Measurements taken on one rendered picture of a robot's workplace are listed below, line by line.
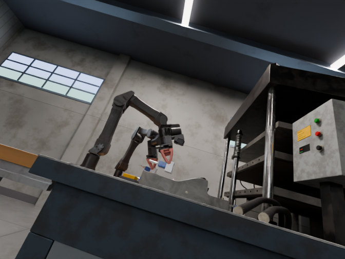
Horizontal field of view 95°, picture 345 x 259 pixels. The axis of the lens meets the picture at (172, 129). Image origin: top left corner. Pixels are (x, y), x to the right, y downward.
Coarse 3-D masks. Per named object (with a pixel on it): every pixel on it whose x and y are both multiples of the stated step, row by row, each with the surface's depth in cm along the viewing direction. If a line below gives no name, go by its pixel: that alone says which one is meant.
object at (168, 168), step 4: (152, 160) 83; (168, 160) 81; (160, 164) 81; (164, 164) 81; (168, 164) 80; (172, 164) 80; (164, 168) 81; (168, 168) 80; (172, 168) 82; (168, 172) 80
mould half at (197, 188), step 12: (144, 180) 90; (156, 180) 89; (168, 180) 89; (192, 180) 89; (204, 180) 89; (168, 192) 87; (180, 192) 87; (192, 192) 87; (204, 192) 87; (216, 204) 84; (228, 204) 84
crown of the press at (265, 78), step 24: (264, 72) 140; (288, 72) 128; (312, 72) 128; (264, 96) 140; (288, 96) 133; (312, 96) 126; (336, 96) 120; (240, 120) 185; (264, 120) 172; (288, 120) 161
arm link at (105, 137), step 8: (112, 104) 85; (112, 112) 84; (120, 112) 85; (112, 120) 83; (104, 128) 81; (112, 128) 82; (104, 136) 79; (112, 136) 83; (96, 144) 77; (104, 144) 77; (104, 152) 77
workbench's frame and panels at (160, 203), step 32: (64, 192) 31; (96, 192) 29; (128, 192) 29; (64, 224) 29; (96, 224) 29; (128, 224) 29; (160, 224) 28; (192, 224) 27; (224, 224) 27; (256, 224) 27; (32, 256) 27; (64, 256) 27; (96, 256) 27; (128, 256) 27; (160, 256) 27; (192, 256) 27; (224, 256) 26; (256, 256) 26; (288, 256) 26; (320, 256) 25
